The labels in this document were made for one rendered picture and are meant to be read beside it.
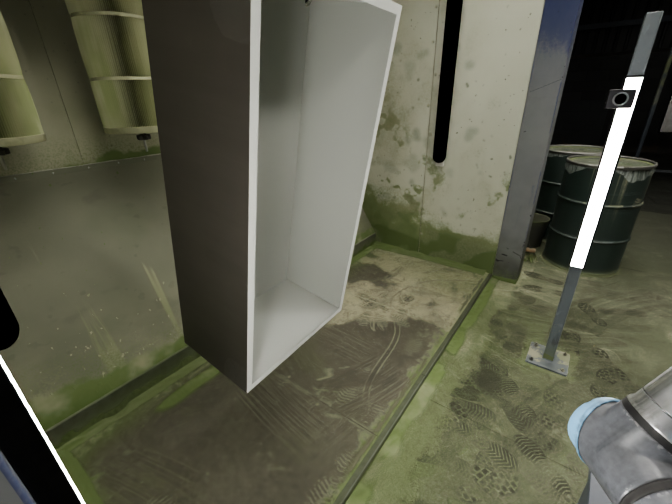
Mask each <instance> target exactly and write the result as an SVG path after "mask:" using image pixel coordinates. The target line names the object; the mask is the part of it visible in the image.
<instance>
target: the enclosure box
mask: <svg viewBox="0 0 672 504"><path fill-rule="evenodd" d="M141 1H142V9H143V16H144V24H145V32H146V40H147V48H148V56H149V64H150V72H151V80H152V88H153V96H154V104H155V112H156V119H157V127H158V135H159V143H160V151H161V159H162V167H163V175H164V183H165V191H166V199H167V207H168V215H169V222H170V230H171V238H172V246H173V254H174V262H175V270H176V278H177V286H178V294H179V302H180V310H181V317H182V325H183V333H184V341H185V343H186V344H187V345H188V346H190V347H191V348H192V349H193V350H194V351H196V352H197V353H198V354H199V355H201V356H202V357H203V358H204V359H205V360H207V361H208V362H209V363H210V364H212V365H213V366H214V367H215V368H216V369H218V370H219V371H220V372H221V373H223V374H224V375H225V376H226V377H227V378H229V379H230V380H231V381H232V382H234V383H235V384H236V385H237V386H238V387H240V388H241V389H242V390H243V391H245V392H246V393H248V392H249V391H251V390H252V389H253V388H254V387H255V386H256V385H257V384H258V383H260V382H261V381H262V380H263V379H264V378H265V377H266V376H267V375H269V374H270V373H271V372H272V371H273V370H274V369H275V368H276V367H278V366H279V365H280V364H281V363H282V362H283V361H284V360H285V359H287V358H288V357H289V356H290V355H291V354H292V353H293V352H295V351H296V350H297V349H298V348H299V347H300V346H301V345H302V344H304V343H305V342H306V341H307V340H308V339H309V338H310V337H311V336H313V335H314V334H315V333H316V332H317V331H318V330H319V329H320V328H322V327H323V326H324V325H325V324H326V323H327V322H328V321H329V320H331V319H332V318H333V317H334V316H335V315H336V314H337V313H339V312H340V311H341V309H342V304H343V299H344V294H345V289H346V284H347V279H348V274H349V269H350V264H351V259H352V254H353V249H354V244H355V239H356V234H357V229H358V224H359V219H360V214H361V209H362V204H363V199H364V194H365V189H366V184H367V179H368V174H369V169H370V164H371V159H372V154H373V149H374V145H375V140H376V135H377V130H378V125H379V120H380V115H381V110H382V105H383V100H384V95H385V90H386V85H387V80H388V75H389V70H390V65H391V60H392V55H393V50H394V45H395V40H396V35H397V30H398V25H399V20H400V15H401V10H402V5H400V4H397V3H395V2H393V1H391V0H311V3H310V5H309V6H308V7H306V6H305V4H306V3H305V0H141Z"/></svg>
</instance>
